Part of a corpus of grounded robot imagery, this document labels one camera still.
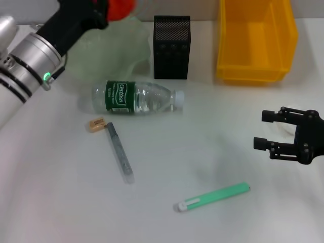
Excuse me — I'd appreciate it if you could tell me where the red-orange knitted toy orange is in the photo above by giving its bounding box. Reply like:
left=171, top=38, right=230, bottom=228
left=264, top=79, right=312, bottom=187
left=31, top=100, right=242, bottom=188
left=106, top=0, right=139, bottom=23

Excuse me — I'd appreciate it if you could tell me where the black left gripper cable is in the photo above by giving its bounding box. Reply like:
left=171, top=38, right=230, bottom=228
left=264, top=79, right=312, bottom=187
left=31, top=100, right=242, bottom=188
left=42, top=54, right=67, bottom=91

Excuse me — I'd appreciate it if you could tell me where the green pen with white cap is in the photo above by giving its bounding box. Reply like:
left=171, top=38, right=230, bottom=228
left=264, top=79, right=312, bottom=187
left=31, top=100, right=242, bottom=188
left=173, top=182, right=252, bottom=213

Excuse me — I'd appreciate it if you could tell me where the green glass fruit plate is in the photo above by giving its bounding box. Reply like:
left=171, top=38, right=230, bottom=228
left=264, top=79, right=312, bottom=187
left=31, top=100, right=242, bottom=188
left=67, top=16, right=152, bottom=82

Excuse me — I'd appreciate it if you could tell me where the grey marker pen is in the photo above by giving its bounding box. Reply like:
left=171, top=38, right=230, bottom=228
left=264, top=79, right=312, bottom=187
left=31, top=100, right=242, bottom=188
left=106, top=122, right=135, bottom=185

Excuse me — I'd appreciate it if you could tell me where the yellow plastic bin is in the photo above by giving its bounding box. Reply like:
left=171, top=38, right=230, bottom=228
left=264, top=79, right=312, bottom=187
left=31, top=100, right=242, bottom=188
left=216, top=0, right=299, bottom=86

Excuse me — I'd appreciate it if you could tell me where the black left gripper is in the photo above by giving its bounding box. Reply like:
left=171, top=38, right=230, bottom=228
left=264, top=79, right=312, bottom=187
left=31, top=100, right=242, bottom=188
left=35, top=0, right=110, bottom=58

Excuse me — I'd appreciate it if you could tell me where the beige eraser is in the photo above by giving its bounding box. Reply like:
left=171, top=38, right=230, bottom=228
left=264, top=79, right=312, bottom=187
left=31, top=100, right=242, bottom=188
left=88, top=117, right=106, bottom=134

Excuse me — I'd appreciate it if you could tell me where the clear bottle with green label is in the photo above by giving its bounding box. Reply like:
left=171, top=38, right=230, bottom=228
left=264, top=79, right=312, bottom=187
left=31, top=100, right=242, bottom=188
left=91, top=80, right=185, bottom=115

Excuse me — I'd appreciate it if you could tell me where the black mesh pen holder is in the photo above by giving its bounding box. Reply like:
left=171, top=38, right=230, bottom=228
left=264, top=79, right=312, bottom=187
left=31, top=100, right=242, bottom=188
left=153, top=15, right=191, bottom=80

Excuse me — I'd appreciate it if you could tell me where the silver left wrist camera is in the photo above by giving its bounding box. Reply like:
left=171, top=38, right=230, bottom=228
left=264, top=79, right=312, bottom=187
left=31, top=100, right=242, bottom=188
left=0, top=16, right=20, bottom=55

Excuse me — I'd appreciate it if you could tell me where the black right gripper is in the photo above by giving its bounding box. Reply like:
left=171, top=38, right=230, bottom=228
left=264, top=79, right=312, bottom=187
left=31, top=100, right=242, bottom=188
left=253, top=106, right=324, bottom=166

